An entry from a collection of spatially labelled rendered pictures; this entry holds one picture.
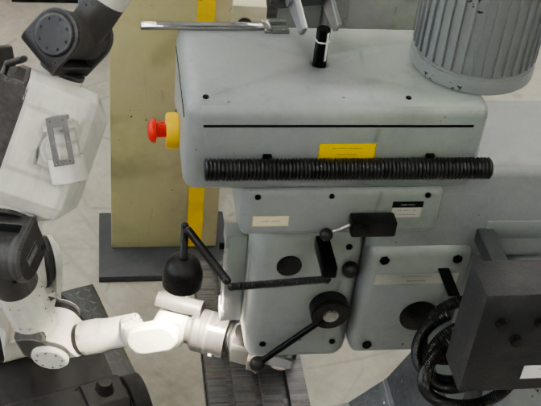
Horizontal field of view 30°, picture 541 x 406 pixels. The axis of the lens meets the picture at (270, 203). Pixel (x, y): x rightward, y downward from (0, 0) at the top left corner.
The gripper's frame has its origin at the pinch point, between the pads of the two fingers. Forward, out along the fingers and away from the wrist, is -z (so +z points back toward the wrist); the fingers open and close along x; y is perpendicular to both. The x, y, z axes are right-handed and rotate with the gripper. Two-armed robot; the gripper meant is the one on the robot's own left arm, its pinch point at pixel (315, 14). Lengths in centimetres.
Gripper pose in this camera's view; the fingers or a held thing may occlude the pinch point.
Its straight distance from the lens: 159.5
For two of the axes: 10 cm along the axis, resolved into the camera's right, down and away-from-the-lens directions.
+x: -9.3, 1.5, -3.4
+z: -2.6, -9.1, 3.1
